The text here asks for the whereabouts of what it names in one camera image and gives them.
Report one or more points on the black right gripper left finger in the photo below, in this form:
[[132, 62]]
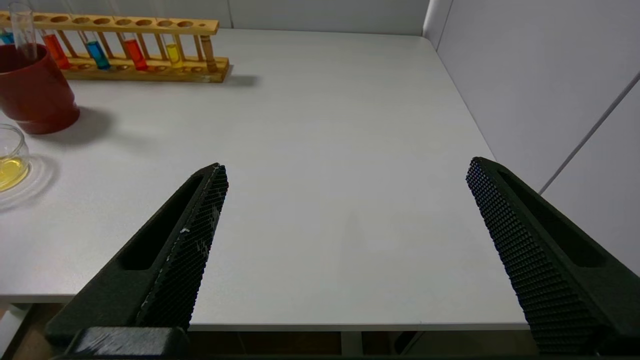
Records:
[[170, 260]]

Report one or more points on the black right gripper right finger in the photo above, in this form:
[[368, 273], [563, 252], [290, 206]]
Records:
[[545, 260]]

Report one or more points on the test tube with yellow pigment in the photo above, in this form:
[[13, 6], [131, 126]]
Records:
[[23, 30], [174, 55]]

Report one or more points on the test tube with blue pigment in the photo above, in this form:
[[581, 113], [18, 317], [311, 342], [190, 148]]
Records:
[[97, 55], [6, 37]]

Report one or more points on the wooden test tube rack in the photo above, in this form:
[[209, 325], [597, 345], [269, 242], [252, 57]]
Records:
[[150, 75]]

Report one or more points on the test tube with red pigment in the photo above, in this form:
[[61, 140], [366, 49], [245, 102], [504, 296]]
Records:
[[56, 51], [135, 55]]

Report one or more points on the clear glass dish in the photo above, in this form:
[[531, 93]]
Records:
[[10, 170]]

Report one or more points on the white table leg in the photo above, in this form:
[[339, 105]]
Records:
[[352, 344]]

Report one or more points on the red plastic cup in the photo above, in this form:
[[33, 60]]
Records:
[[35, 100]]

